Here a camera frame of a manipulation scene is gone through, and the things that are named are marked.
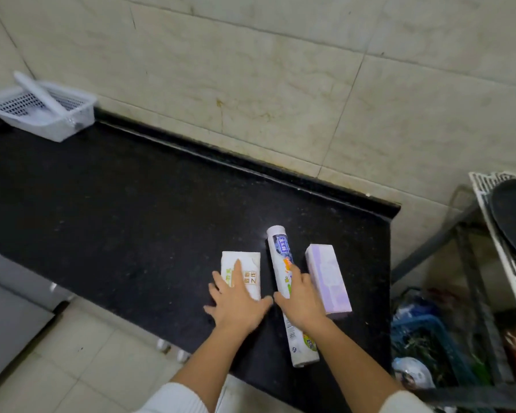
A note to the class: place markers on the person's left middle finger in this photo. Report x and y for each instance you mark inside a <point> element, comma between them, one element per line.
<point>220,281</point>

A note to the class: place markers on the person's left forearm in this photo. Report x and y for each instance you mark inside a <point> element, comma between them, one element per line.
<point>202,354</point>

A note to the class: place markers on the white plastic bag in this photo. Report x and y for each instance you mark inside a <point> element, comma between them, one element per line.
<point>410,372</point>

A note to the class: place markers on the person's right hand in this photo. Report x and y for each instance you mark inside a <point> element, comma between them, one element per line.
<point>303,303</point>

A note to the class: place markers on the blue plastic basket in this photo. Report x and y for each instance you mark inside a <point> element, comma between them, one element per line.
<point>425,331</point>

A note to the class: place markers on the purple and white box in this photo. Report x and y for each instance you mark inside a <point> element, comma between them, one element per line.
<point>329,275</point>

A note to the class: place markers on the person's left hand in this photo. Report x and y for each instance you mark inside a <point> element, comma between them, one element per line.
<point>236,307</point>

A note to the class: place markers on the grey cabinet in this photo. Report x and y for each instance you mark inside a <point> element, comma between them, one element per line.
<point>8,313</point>

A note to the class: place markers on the person's left thumb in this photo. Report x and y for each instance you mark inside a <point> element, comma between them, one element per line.
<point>264,303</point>

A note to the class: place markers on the white left sleeve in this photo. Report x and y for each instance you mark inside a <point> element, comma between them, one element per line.
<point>176,400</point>

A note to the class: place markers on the white plastic stick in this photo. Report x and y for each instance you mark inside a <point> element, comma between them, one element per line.
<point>38,93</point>

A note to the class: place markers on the grey metal shelf frame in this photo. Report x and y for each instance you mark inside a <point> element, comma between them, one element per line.
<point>473,262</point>

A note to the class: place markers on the white right sleeve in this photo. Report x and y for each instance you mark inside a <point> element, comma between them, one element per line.
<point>406,403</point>

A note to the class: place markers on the person's right thumb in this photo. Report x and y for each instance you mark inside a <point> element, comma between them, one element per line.
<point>281,300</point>

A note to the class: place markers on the white perforated plastic basket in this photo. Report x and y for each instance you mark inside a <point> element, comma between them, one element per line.
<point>38,120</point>

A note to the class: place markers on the black round pan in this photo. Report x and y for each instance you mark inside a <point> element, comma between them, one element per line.
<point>514,215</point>

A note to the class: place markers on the white tissue packet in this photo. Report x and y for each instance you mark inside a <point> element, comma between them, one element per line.
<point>251,270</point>

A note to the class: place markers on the person's right forearm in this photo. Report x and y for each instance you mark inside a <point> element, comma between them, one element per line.
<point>348,359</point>

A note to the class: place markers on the person's left little finger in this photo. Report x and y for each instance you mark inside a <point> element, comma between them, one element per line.
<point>210,310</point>

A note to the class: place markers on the white sleeve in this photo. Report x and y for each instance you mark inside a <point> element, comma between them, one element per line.
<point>176,400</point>
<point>406,403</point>

